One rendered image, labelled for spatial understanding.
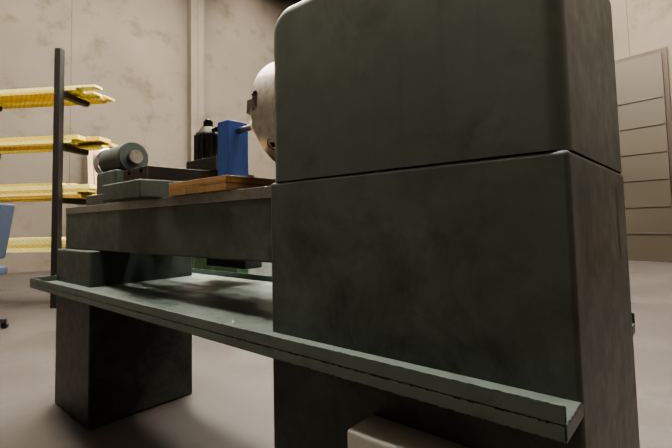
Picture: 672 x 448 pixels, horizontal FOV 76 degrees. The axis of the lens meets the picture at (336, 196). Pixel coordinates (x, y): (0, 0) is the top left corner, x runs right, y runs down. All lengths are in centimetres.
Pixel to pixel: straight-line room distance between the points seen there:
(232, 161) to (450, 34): 88
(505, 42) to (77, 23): 990
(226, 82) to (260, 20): 203
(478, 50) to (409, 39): 13
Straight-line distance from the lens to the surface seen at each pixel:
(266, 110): 110
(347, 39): 87
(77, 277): 208
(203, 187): 126
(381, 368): 70
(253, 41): 1168
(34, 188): 529
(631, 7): 961
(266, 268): 482
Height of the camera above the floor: 78
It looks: 3 degrees up
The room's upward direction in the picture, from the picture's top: 1 degrees counter-clockwise
